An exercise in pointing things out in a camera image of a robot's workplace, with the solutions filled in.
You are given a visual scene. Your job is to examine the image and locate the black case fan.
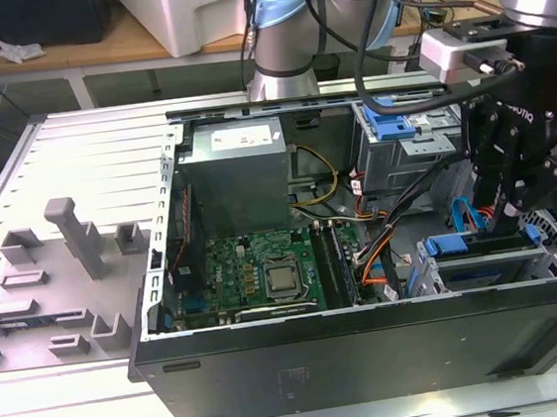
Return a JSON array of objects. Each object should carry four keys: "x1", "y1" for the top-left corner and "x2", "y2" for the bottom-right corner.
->
[{"x1": 164, "y1": 179, "x2": 211, "y2": 295}]

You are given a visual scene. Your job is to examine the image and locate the blue drive latch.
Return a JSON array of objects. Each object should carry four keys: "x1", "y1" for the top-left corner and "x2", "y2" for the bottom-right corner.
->
[{"x1": 362, "y1": 96, "x2": 416, "y2": 144}]

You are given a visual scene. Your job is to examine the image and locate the metal disk bay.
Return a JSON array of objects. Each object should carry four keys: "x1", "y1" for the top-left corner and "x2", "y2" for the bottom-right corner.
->
[{"x1": 410, "y1": 221, "x2": 557, "y2": 299}]

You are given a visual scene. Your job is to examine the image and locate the orange power wire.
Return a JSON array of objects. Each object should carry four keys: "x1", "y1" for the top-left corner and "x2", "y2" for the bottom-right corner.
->
[{"x1": 475, "y1": 200, "x2": 501, "y2": 237}]

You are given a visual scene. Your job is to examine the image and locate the yellow wires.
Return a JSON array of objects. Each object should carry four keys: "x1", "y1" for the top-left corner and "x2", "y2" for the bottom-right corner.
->
[{"x1": 284, "y1": 141, "x2": 342, "y2": 213}]

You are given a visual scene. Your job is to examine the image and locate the hard disk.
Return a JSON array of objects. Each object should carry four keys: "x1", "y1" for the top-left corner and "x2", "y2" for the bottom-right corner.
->
[{"x1": 403, "y1": 221, "x2": 548, "y2": 298}]

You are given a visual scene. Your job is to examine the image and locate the metal optical drive cage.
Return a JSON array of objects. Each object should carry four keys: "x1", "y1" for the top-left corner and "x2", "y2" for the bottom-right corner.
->
[{"x1": 350, "y1": 90, "x2": 478, "y2": 211}]

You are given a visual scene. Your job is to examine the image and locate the black box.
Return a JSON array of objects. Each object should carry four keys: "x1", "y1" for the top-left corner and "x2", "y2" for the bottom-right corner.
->
[{"x1": 0, "y1": 0, "x2": 115, "y2": 53}]

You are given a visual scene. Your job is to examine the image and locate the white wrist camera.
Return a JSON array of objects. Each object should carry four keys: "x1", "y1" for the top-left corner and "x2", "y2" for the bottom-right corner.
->
[{"x1": 414, "y1": 22, "x2": 514, "y2": 88}]

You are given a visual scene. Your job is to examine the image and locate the blue wire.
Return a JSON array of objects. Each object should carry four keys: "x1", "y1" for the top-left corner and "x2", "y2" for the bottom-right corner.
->
[{"x1": 449, "y1": 195, "x2": 487, "y2": 237}]

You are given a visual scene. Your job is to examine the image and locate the installed RAM stick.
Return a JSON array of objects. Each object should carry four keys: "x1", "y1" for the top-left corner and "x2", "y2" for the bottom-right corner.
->
[{"x1": 329, "y1": 223, "x2": 361, "y2": 308}]

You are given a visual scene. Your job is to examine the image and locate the black camera cable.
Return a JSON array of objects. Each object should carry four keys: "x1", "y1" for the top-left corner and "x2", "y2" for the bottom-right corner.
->
[{"x1": 345, "y1": 0, "x2": 530, "y2": 118}]

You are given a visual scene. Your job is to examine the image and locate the grey power supply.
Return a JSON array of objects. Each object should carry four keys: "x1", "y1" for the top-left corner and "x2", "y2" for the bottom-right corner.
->
[{"x1": 173, "y1": 115, "x2": 296, "y2": 242}]

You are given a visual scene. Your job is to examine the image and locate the black open PC case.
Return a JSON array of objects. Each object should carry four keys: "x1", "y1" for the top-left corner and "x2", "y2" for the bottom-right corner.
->
[{"x1": 100, "y1": 67, "x2": 557, "y2": 417}]

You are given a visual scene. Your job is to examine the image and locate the white foam box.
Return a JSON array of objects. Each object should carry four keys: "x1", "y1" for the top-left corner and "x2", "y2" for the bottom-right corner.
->
[{"x1": 109, "y1": 0, "x2": 268, "y2": 65}]

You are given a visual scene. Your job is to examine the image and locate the wooden desk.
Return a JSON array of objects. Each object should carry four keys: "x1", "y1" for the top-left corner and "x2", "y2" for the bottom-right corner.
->
[{"x1": 0, "y1": 0, "x2": 518, "y2": 119}]

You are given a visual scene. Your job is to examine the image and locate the crumpled white paper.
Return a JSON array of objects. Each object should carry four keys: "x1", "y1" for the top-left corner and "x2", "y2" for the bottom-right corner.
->
[{"x1": 0, "y1": 34, "x2": 48, "y2": 67}]

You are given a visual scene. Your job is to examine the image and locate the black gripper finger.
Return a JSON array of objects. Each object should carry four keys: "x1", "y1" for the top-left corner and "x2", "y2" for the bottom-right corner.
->
[
  {"x1": 483, "y1": 118, "x2": 557, "y2": 238},
  {"x1": 460, "y1": 97, "x2": 515, "y2": 238}
]

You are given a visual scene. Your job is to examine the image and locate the green motherboard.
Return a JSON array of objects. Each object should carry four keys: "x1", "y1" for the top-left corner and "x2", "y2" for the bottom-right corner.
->
[{"x1": 165, "y1": 217, "x2": 385, "y2": 330}]

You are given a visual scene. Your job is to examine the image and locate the silver CPU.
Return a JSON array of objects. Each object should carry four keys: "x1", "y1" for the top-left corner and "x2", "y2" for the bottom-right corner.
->
[{"x1": 263, "y1": 261, "x2": 302, "y2": 295}]

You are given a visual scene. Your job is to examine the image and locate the orange flat wire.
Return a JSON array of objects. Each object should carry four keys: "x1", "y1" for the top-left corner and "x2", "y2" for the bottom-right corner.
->
[{"x1": 358, "y1": 241, "x2": 398, "y2": 288}]

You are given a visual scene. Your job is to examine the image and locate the black camera bracket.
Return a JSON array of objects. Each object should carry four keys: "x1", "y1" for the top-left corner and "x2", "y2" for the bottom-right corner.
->
[{"x1": 440, "y1": 14, "x2": 513, "y2": 46}]

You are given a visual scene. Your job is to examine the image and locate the black cable bundle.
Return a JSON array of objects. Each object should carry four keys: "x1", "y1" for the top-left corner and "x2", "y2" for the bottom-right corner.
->
[{"x1": 342, "y1": 148, "x2": 482, "y2": 267}]

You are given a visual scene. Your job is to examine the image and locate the black waste bin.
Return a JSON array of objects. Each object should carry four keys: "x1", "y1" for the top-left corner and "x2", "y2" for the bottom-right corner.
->
[{"x1": 314, "y1": 52, "x2": 341, "y2": 82}]

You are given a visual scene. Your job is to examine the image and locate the grey parts rack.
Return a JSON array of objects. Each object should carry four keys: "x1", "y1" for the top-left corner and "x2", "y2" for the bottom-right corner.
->
[{"x1": 0, "y1": 186, "x2": 170, "y2": 371}]

